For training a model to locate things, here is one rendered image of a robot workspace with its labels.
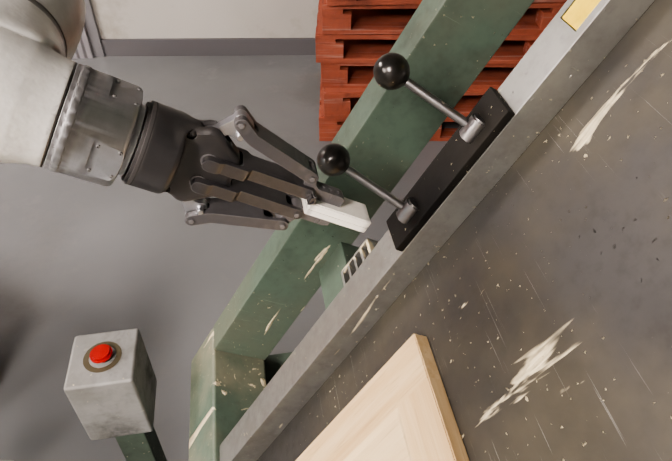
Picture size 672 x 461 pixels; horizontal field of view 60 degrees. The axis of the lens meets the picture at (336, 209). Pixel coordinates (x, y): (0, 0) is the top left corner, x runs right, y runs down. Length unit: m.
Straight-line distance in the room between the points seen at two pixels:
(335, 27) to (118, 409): 2.20
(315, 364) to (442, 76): 0.43
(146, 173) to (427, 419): 0.36
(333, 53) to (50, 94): 2.61
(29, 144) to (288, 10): 3.67
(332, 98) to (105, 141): 2.68
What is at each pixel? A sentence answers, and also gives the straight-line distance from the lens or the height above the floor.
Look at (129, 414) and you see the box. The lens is 1.23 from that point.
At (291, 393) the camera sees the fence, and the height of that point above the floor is 1.10.
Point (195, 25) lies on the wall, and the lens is 4.24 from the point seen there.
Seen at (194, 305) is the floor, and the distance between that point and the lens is 2.46.
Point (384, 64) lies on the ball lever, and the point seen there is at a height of 1.56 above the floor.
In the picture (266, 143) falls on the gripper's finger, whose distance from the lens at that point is 0.51.
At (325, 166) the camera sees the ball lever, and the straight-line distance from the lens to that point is 0.65.
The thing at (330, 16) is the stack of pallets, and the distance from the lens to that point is 2.96.
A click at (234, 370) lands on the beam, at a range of 1.16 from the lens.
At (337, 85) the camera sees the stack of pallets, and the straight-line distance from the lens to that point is 3.15.
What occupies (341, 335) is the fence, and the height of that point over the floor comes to 1.22.
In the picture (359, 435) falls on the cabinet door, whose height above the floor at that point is 1.20.
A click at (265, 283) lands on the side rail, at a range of 1.03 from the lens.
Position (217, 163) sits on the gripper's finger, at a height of 1.53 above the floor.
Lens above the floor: 1.83
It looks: 41 degrees down
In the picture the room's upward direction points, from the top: straight up
